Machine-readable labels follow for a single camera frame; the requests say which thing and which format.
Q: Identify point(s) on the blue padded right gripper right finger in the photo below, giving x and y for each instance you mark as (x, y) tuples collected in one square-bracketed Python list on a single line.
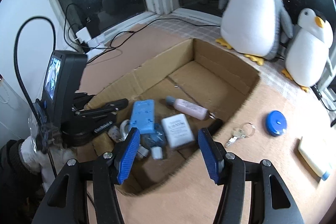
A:
[(214, 156)]

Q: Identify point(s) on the open cardboard box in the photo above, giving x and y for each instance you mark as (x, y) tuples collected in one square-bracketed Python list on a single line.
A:
[(193, 70)]

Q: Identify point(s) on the black inline cable switch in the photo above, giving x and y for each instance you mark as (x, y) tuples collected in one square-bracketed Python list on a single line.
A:
[(316, 91)]

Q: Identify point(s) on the small plush penguin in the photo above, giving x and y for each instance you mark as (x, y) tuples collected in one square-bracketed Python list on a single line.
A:
[(307, 53)]

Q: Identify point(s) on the large plush penguin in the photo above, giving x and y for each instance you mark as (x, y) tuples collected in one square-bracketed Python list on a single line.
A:
[(254, 27)]

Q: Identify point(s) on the black phone on mount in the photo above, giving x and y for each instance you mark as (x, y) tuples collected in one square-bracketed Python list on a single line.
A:
[(62, 80)]

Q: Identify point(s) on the white power strip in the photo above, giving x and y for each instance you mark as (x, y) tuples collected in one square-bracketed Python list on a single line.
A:
[(91, 46)]

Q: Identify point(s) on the white gloved left hand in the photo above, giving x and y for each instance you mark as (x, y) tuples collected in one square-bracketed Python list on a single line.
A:
[(39, 163)]

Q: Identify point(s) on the white lotion bottle blue cap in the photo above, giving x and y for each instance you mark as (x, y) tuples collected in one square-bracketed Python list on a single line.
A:
[(315, 158)]

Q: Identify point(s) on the blue round tape measure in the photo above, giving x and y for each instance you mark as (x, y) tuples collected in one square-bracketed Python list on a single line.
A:
[(275, 123)]

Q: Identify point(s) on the orange beige table mat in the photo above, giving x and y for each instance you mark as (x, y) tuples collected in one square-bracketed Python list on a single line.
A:
[(189, 195)]

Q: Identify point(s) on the pink small bottle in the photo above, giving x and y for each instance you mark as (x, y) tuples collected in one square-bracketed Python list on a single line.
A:
[(188, 108)]

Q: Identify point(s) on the light blue phone stand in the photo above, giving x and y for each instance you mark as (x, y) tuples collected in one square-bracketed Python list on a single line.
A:
[(143, 116)]

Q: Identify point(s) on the white usb charger block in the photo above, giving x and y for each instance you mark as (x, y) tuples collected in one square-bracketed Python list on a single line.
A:
[(177, 131)]

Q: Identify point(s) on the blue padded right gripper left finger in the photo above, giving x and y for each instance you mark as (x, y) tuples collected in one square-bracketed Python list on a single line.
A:
[(123, 157)]

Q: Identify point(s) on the keys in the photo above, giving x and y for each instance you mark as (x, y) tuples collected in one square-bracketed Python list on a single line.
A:
[(245, 130)]

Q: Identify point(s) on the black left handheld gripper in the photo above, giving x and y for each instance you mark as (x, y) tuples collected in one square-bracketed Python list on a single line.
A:
[(85, 125)]

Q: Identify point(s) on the black cylinder tube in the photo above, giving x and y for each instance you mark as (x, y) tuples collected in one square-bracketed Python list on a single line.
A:
[(215, 126)]

